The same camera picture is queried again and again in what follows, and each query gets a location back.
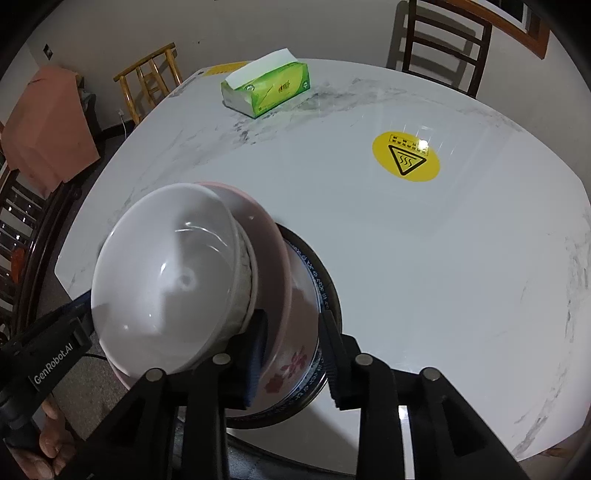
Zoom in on small blue patterned plate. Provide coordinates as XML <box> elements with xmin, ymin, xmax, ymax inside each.
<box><xmin>277</xmin><ymin>233</ymin><xmax>331</xmax><ymax>407</ymax></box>

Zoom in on green tissue box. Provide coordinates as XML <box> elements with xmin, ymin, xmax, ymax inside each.
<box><xmin>220</xmin><ymin>48</ymin><xmax>311</xmax><ymax>119</ymax></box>

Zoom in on white ribbed bowl yellow label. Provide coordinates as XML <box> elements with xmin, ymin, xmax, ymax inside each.
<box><xmin>91</xmin><ymin>183</ymin><xmax>256</xmax><ymax>377</ymax></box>

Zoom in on pink cloth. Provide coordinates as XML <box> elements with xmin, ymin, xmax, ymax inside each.
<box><xmin>2</xmin><ymin>65</ymin><xmax>100</xmax><ymax>195</ymax></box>

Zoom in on person's left hand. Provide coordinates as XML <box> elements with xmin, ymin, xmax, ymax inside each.
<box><xmin>9</xmin><ymin>401</ymin><xmax>77</xmax><ymax>479</ymax></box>

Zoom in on large blue patterned plate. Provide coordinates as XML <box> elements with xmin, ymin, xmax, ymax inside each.
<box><xmin>228</xmin><ymin>224</ymin><xmax>343</xmax><ymax>418</ymax></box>

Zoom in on dark wooden slatted chair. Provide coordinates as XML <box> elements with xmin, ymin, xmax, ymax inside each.
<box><xmin>401</xmin><ymin>0</ymin><xmax>493</xmax><ymax>99</ymax></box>

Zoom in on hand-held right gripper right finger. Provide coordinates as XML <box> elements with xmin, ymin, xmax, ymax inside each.
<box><xmin>318</xmin><ymin>310</ymin><xmax>532</xmax><ymax>480</ymax></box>

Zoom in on bamboo chair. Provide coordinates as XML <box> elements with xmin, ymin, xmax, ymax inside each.
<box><xmin>113</xmin><ymin>42</ymin><xmax>184</xmax><ymax>126</ymax></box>

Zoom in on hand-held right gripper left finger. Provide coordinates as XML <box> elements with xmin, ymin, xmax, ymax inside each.
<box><xmin>55</xmin><ymin>309</ymin><xmax>269</xmax><ymax>480</ymax></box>

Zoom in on pink bowl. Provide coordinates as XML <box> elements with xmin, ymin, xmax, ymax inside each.
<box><xmin>108</xmin><ymin>181</ymin><xmax>294</xmax><ymax>394</ymax></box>

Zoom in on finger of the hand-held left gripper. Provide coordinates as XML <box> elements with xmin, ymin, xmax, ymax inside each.
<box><xmin>7</xmin><ymin>290</ymin><xmax>93</xmax><ymax>348</ymax></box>

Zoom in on wood-framed window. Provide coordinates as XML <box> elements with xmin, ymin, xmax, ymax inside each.
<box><xmin>455</xmin><ymin>0</ymin><xmax>551</xmax><ymax>59</ymax></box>

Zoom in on round yellow warning sticker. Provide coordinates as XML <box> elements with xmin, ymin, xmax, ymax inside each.
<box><xmin>372</xmin><ymin>130</ymin><xmax>441</xmax><ymax>183</ymax></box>

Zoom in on yellow rectangular sticker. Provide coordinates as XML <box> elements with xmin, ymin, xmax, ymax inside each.
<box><xmin>202</xmin><ymin>61</ymin><xmax>253</xmax><ymax>77</ymax></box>

